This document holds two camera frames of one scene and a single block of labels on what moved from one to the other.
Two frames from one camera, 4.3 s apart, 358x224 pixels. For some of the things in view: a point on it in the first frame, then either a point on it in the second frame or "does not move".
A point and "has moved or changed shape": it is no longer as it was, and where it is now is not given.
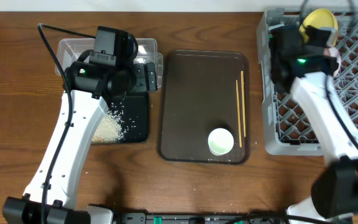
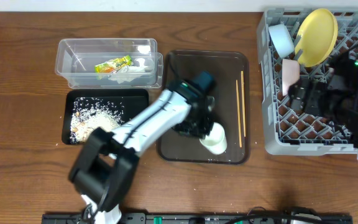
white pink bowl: [333, 51] has moved or changed shape
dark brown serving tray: [197, 95] does not move
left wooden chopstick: [238, 109] does not move
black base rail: [212, 218] does not move
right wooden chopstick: [243, 102] does not move
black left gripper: [145, 76] → [198, 123]
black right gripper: [319, 37] → [305, 99]
